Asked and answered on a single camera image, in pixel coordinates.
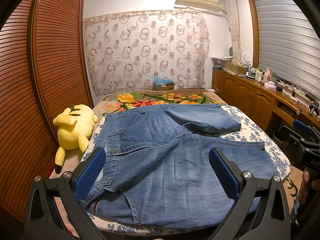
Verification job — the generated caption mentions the blue denim jeans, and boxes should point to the blue denim jeans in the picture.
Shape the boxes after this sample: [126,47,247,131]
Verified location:
[79,103,279,230]

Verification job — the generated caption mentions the person's right hand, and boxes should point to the person's right hand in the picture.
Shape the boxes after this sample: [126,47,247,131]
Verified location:
[297,167,318,204]

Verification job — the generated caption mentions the brown cardboard box on cabinet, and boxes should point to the brown cardboard box on cabinet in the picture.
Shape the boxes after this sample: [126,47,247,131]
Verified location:
[226,61,247,75]

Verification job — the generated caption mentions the pink tissue pack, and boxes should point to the pink tissue pack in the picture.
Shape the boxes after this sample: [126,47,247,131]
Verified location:
[264,81,277,91]

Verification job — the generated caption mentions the floral beige bed blanket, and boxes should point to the floral beige bed blanket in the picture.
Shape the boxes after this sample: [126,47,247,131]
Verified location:
[62,89,302,205]

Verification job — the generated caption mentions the brown louvered wardrobe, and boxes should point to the brown louvered wardrobe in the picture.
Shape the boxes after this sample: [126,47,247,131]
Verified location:
[1,0,93,221]

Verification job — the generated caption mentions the wooden sideboard cabinet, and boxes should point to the wooden sideboard cabinet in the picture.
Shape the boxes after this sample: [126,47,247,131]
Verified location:
[212,68,319,137]

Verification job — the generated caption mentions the grey window roller blind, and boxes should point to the grey window roller blind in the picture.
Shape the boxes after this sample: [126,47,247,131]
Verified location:
[253,0,319,96]

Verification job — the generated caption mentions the beige tied side curtain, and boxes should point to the beige tied side curtain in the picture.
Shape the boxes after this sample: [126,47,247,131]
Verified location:
[224,0,241,64]

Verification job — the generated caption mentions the cardboard box with blue cloth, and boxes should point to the cardboard box with blue cloth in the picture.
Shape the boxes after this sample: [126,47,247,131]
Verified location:
[152,76,175,90]

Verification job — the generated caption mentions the yellow Pikachu plush toy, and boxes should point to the yellow Pikachu plush toy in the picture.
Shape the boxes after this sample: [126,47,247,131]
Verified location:
[53,104,98,174]

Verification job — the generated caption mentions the pink bottle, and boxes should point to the pink bottle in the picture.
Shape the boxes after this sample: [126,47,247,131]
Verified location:
[263,68,272,83]

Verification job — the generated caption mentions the circle patterned sheer curtain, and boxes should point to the circle patterned sheer curtain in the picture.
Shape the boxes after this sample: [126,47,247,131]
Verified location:
[83,10,210,96]

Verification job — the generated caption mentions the blue floral white quilt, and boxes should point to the blue floral white quilt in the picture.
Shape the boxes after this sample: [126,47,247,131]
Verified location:
[81,104,292,237]

